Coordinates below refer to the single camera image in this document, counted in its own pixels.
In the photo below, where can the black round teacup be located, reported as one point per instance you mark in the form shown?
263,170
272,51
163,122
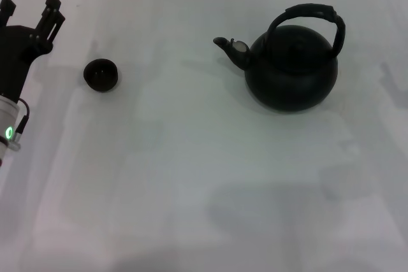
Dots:
101,76

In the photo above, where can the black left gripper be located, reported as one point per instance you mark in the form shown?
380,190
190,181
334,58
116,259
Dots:
14,58

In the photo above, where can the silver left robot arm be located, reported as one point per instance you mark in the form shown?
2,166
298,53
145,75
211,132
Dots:
6,116

